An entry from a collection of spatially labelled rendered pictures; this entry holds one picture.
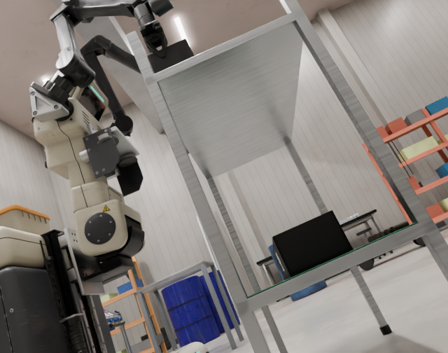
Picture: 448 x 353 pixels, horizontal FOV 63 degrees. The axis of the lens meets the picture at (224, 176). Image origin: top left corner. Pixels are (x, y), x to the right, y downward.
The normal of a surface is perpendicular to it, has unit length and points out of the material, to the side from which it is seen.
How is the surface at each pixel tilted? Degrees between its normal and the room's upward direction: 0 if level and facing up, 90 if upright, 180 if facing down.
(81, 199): 90
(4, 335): 90
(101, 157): 90
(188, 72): 180
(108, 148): 90
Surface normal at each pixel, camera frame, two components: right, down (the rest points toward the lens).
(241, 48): 0.39, 0.87
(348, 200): -0.14, -0.27
